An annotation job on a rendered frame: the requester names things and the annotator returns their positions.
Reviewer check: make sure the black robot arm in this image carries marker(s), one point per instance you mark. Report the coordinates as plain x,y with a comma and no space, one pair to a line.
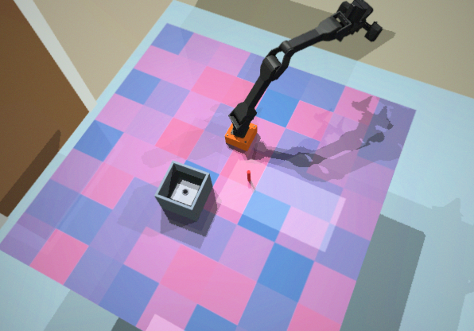
271,69

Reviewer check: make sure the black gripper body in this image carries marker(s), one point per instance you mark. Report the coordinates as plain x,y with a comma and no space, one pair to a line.
372,30

